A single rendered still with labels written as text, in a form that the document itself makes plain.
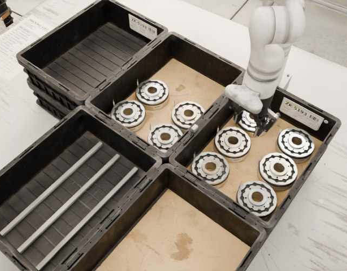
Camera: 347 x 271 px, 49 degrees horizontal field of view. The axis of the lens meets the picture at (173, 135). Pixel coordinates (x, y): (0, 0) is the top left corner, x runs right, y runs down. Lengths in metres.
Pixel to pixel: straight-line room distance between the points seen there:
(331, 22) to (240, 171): 2.12
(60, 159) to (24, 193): 0.13
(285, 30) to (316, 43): 2.09
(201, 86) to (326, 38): 1.76
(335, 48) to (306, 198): 1.76
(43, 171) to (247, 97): 0.59
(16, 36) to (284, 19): 1.23
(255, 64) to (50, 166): 0.63
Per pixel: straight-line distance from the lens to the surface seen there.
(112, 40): 1.43
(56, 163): 1.12
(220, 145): 1.08
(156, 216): 1.00
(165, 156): 0.97
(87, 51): 1.40
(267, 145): 1.15
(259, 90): 0.85
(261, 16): 0.74
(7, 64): 1.63
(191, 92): 1.24
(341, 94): 1.54
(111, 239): 0.95
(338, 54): 2.82
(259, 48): 0.76
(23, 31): 1.75
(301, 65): 1.59
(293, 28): 0.76
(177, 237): 0.98
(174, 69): 1.31
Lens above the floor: 1.75
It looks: 55 degrees down
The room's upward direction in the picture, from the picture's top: 1 degrees clockwise
